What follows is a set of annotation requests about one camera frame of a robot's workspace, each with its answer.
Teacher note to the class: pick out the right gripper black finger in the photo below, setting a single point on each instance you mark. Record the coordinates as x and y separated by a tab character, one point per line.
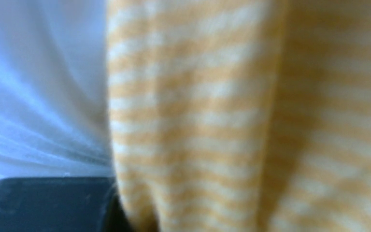
60	204

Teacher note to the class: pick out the white pillow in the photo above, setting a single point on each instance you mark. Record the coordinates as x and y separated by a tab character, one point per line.
53	89

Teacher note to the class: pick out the yellow and blue pillowcase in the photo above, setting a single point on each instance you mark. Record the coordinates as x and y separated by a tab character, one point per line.
241	115

